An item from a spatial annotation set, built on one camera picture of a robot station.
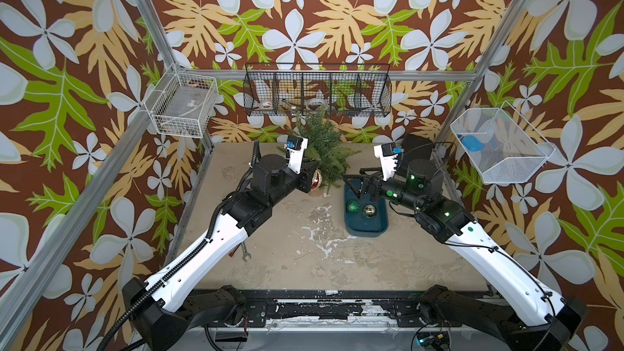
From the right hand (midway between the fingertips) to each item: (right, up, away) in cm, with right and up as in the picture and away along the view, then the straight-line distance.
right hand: (351, 174), depth 66 cm
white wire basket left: (-58, +24, +20) cm, 66 cm away
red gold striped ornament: (-9, -2, +3) cm, 10 cm away
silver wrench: (-35, -29, +20) cm, 50 cm away
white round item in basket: (-10, +29, +33) cm, 45 cm away
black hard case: (+40, +12, +53) cm, 68 cm away
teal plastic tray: (+9, -18, +28) cm, 34 cm away
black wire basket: (+4, +34, +30) cm, 45 cm away
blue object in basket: (+47, +11, +20) cm, 52 cm away
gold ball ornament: (+12, -15, +27) cm, 33 cm away
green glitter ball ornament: (+5, -13, +27) cm, 31 cm away
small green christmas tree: (-6, +9, +16) cm, 19 cm away
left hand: (-10, +4, +2) cm, 11 cm away
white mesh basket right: (+55, +9, +16) cm, 58 cm away
